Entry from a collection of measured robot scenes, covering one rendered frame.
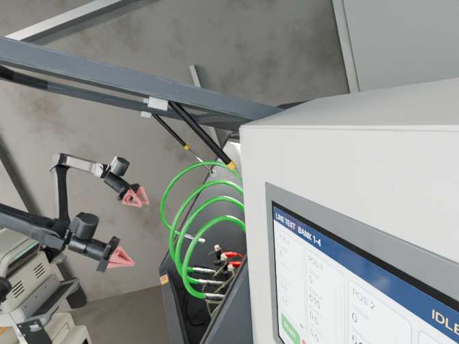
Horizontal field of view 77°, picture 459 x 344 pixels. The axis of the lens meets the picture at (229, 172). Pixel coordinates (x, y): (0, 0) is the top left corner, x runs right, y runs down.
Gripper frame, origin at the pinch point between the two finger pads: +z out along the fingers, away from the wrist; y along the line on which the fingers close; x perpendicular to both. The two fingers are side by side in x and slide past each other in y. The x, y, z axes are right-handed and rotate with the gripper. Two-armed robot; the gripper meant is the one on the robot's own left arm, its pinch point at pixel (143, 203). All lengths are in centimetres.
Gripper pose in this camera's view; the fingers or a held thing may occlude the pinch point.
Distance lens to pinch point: 123.9
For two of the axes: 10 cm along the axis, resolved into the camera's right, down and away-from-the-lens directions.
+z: 8.2, 5.4, -2.0
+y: 3.0, -1.1, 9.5
